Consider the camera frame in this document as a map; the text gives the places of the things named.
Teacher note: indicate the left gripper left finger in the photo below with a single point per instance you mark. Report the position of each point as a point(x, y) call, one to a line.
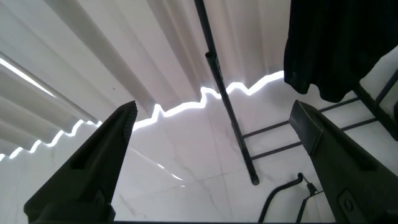
point(90, 174)

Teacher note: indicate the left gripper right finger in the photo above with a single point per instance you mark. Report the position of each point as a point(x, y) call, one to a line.
point(351, 174)

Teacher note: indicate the black clothes rack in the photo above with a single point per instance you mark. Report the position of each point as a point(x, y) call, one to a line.
point(232, 118)

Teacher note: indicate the white curtain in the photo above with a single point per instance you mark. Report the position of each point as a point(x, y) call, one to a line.
point(93, 46)

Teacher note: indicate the black short-sleeved shirt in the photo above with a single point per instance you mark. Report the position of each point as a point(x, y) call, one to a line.
point(335, 46)

